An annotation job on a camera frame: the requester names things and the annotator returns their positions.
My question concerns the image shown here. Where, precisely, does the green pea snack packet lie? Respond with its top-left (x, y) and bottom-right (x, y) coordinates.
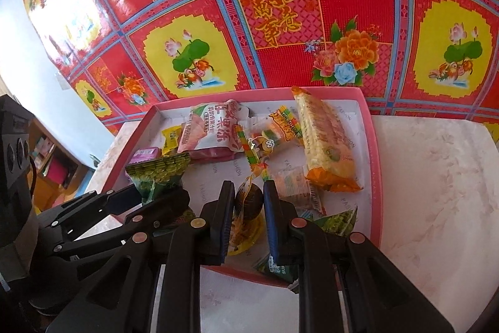
top-left (253, 254), bottom-right (299, 289)
top-left (125, 153), bottom-right (192, 203)
top-left (312, 206), bottom-right (358, 238)

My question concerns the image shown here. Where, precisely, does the blue striped wafer packet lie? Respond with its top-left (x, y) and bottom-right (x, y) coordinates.
top-left (271, 167), bottom-right (327, 218)

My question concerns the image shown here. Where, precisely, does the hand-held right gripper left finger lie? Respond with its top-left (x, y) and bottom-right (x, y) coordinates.
top-left (58, 181), bottom-right (236, 333)

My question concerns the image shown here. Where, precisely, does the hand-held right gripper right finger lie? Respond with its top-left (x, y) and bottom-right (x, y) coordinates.
top-left (264, 179), bottom-right (456, 333)

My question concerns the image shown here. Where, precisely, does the pink cardboard box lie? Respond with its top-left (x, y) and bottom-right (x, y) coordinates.
top-left (84, 86), bottom-right (385, 289)

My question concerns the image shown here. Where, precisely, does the yellow snack packet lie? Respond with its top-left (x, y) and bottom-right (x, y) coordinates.
top-left (161, 125), bottom-right (185, 157)

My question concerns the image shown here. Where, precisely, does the colourful gummy candy packet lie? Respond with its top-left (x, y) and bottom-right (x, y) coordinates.
top-left (233, 105), bottom-right (305, 183)

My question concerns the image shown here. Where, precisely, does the wooden bookshelf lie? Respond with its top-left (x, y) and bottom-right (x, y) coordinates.
top-left (29, 120), bottom-right (94, 213)

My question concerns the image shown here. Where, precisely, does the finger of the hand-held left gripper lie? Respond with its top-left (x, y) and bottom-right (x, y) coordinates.
top-left (52, 188), bottom-right (191, 263)
top-left (38, 184), bottom-right (146, 240)

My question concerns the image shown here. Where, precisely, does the pink peach jelly pouch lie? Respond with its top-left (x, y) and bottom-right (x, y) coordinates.
top-left (177, 100), bottom-right (250, 162)

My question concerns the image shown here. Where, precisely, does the red floral wall cloth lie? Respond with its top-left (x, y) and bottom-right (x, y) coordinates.
top-left (16, 0), bottom-right (499, 144)

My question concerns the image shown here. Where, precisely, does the orange cracker packet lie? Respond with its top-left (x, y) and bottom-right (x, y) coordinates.
top-left (292, 85), bottom-right (364, 193)

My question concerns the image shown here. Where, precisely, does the purple candy tin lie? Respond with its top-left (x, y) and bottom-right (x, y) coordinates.
top-left (128, 147), bottom-right (162, 165)

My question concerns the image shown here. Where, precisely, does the brown egg packet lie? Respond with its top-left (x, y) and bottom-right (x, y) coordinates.
top-left (228, 177), bottom-right (266, 253)

